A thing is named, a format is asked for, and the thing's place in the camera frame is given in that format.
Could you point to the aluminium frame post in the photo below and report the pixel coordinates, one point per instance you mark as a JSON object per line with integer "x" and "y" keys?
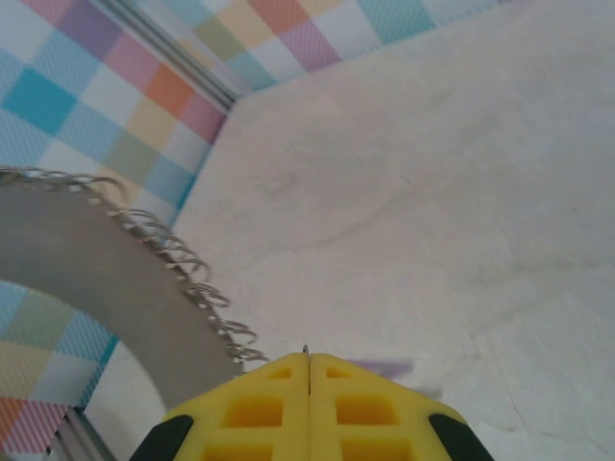
{"x": 178, "y": 57}

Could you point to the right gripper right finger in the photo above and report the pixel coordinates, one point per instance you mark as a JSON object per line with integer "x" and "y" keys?
{"x": 375, "y": 422}

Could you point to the aluminium side rail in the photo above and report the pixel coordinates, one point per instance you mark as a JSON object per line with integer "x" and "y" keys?
{"x": 77, "y": 434}

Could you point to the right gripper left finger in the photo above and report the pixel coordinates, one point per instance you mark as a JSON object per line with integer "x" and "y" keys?
{"x": 250, "y": 422}

